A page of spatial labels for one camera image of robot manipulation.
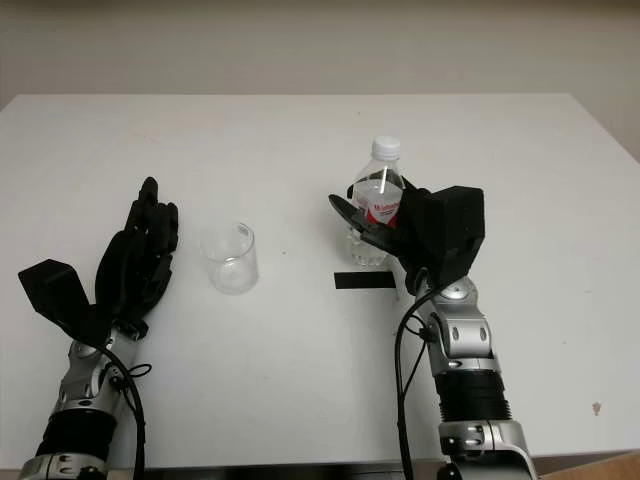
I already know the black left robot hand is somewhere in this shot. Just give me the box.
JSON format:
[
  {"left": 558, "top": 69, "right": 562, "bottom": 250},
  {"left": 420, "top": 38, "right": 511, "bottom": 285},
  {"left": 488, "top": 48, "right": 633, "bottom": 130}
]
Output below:
[{"left": 93, "top": 176, "right": 181, "bottom": 342}]

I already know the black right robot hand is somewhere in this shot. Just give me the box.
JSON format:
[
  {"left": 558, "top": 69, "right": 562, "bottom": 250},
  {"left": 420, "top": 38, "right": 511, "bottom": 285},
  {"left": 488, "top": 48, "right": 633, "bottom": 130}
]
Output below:
[{"left": 328, "top": 180, "right": 449, "bottom": 297}]

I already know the clear plastic water bottle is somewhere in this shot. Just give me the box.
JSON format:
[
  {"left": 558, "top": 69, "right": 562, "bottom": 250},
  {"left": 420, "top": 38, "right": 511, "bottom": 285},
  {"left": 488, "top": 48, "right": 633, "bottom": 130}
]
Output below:
[{"left": 345, "top": 135, "right": 406, "bottom": 268}]

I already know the clear glass cup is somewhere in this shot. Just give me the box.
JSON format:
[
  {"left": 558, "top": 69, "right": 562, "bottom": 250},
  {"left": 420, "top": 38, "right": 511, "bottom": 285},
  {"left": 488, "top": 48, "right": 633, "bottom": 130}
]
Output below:
[{"left": 199, "top": 221, "right": 261, "bottom": 297}]

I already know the black tape strip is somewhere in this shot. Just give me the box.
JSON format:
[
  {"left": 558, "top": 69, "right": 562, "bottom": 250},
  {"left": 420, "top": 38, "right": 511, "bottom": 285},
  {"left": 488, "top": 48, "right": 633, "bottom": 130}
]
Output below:
[{"left": 332, "top": 271, "right": 397, "bottom": 291}]

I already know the black robot torso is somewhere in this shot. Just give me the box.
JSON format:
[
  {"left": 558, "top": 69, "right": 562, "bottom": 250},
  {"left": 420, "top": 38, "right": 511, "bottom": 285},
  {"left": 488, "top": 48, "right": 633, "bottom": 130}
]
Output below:
[{"left": 144, "top": 463, "right": 404, "bottom": 480}]

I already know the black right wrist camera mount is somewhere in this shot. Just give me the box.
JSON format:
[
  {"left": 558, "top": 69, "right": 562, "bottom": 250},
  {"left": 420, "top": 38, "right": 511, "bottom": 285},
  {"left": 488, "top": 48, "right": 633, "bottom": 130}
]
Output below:
[{"left": 430, "top": 185, "right": 487, "bottom": 292}]

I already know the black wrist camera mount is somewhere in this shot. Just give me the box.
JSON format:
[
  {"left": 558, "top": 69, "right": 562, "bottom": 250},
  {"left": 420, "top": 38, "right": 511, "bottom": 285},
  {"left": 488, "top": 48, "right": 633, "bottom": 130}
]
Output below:
[
  {"left": 17, "top": 258, "right": 115, "bottom": 344},
  {"left": 430, "top": 185, "right": 487, "bottom": 292}
]

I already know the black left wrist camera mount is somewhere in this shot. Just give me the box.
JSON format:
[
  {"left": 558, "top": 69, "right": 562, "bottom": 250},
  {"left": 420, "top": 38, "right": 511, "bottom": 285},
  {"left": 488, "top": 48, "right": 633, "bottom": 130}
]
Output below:
[{"left": 17, "top": 258, "right": 115, "bottom": 344}]

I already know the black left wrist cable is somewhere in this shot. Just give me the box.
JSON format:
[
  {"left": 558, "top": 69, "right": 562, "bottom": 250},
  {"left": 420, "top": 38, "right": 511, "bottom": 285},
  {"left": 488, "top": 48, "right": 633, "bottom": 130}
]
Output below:
[{"left": 98, "top": 338, "right": 153, "bottom": 480}]

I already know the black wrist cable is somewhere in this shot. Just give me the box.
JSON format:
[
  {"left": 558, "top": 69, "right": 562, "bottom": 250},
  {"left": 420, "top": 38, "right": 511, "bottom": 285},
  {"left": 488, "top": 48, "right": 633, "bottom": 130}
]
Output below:
[
  {"left": 394, "top": 268, "right": 435, "bottom": 480},
  {"left": 98, "top": 338, "right": 153, "bottom": 480}
]

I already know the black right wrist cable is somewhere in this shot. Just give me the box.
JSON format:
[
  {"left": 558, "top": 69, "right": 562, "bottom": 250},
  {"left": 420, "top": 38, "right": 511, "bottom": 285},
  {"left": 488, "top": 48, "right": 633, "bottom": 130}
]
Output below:
[{"left": 394, "top": 268, "right": 435, "bottom": 480}]

